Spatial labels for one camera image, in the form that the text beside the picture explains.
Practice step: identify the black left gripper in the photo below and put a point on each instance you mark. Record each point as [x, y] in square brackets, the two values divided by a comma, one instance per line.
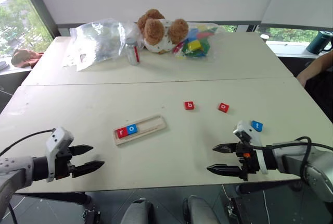
[62, 166]

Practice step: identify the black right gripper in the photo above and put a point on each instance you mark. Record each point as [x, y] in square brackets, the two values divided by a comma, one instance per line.
[247, 165]

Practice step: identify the blue letter tile t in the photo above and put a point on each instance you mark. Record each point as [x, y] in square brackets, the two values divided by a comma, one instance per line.
[257, 126]

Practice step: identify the red letter tile o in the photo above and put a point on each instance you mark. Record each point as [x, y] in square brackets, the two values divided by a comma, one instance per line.
[223, 107]

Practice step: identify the red letter tile b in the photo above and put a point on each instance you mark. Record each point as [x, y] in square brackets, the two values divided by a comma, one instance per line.
[190, 105]

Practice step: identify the person's bare forearm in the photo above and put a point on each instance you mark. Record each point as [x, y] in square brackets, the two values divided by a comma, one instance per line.
[318, 63]

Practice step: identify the red letter tile r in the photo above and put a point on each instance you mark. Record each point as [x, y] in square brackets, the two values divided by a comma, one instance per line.
[121, 132]

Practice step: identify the blue letter tile o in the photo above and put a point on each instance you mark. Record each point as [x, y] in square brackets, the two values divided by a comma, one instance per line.
[132, 129]

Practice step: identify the wooden letter tray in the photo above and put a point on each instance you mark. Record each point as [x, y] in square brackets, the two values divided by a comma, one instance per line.
[153, 125]

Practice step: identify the bag of coloured blocks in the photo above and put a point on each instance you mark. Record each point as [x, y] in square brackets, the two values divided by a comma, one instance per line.
[197, 44]

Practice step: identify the person's hand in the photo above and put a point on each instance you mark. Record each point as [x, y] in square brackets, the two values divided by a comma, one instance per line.
[303, 78]

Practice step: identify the black table caster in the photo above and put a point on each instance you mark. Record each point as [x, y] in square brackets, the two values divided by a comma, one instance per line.
[234, 211]
[91, 216]

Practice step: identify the grey rounded shape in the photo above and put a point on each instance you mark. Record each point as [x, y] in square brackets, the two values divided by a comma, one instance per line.
[138, 212]
[200, 212]

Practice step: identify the small bottle with red label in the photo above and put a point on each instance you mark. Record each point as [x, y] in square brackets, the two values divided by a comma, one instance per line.
[131, 54]

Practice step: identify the person's dark clothing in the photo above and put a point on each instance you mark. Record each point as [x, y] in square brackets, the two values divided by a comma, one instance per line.
[321, 99]

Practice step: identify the brown cloth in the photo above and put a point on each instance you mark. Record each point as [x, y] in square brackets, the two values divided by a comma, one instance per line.
[24, 58]

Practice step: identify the clear plastic bag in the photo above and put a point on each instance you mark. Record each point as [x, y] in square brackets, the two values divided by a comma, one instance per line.
[104, 41]

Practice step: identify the white cup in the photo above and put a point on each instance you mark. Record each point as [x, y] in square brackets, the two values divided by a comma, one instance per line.
[264, 37]

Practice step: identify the brown and white teddy bear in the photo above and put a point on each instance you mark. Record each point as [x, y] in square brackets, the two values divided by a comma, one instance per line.
[156, 31]

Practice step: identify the teal tumbler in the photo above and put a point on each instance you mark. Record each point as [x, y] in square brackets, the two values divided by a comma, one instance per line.
[318, 43]

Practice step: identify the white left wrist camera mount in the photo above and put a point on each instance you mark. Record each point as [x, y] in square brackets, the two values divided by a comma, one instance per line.
[56, 140]

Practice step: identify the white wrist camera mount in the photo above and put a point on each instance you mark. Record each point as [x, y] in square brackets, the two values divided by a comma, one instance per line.
[244, 129]
[56, 140]

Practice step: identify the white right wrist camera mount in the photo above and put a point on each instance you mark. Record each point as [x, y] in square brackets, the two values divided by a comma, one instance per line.
[244, 129]

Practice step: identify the black table frame bar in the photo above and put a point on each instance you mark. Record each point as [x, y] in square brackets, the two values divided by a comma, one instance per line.
[265, 188]
[52, 197]

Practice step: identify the dark window post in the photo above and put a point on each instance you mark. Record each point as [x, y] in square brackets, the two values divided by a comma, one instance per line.
[39, 2]

